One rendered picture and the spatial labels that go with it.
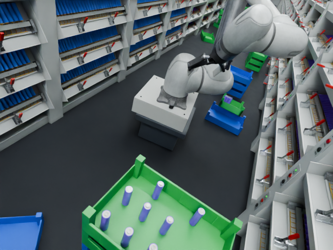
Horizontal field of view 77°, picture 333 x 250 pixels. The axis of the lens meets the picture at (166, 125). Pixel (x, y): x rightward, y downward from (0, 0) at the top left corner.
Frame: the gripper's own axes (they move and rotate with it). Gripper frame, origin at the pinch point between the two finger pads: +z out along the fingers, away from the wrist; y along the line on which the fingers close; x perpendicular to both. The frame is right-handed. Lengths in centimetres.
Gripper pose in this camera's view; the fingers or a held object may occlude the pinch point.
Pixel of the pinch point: (201, 72)
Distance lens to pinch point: 104.6
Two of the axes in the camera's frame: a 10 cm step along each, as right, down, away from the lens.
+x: 0.7, 9.8, -1.6
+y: -9.6, 0.2, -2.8
